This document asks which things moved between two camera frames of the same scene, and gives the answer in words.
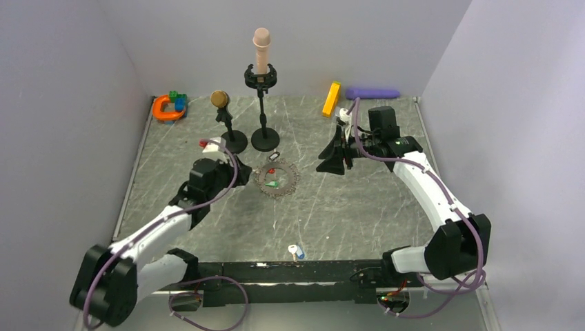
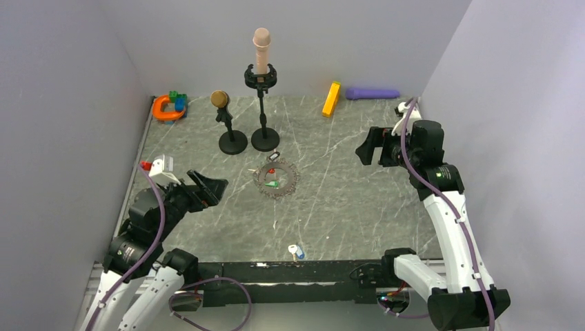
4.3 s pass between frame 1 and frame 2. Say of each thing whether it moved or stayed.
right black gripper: moved
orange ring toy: stayed
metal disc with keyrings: stayed
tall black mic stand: stayed
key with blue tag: stayed
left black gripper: moved
